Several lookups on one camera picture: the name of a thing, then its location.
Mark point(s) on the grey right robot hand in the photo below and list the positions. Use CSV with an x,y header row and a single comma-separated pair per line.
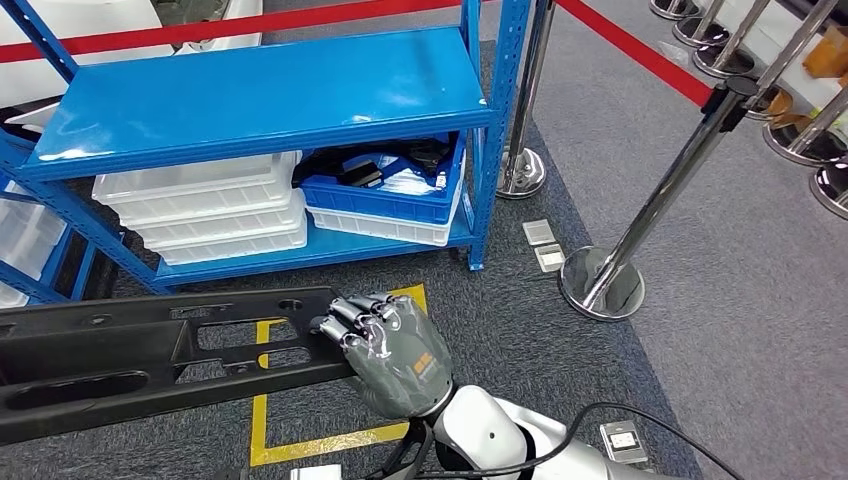
x,y
404,364

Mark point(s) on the long black plastic panel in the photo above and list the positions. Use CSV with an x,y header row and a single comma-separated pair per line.
x,y
232,384

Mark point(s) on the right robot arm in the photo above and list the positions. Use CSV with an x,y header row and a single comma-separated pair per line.
x,y
484,430

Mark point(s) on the blue metal shelf rack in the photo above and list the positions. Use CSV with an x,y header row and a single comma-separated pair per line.
x,y
83,265
265,86

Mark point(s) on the white plastic bin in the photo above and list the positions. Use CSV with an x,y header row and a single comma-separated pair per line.
x,y
232,252
378,232
212,208
26,232
199,175
10,295
225,232

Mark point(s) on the grey floor plate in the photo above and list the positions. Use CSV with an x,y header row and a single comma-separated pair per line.
x,y
550,257
538,232

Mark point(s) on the clear plastic bag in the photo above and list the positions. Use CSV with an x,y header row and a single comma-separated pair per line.
x,y
404,182

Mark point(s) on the black plastic parts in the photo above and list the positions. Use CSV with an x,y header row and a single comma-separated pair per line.
x,y
331,166

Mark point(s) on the grey floor power outlet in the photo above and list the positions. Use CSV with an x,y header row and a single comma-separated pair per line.
x,y
623,442

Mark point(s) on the red barrier belt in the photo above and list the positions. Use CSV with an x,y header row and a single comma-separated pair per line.
x,y
232,26
636,53

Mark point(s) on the brown cardboard box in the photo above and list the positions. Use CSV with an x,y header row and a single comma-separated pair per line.
x,y
828,53

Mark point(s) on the black camera bracket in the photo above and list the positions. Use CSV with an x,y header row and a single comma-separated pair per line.
x,y
404,457

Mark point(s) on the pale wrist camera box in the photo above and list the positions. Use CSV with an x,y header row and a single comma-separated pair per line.
x,y
314,473

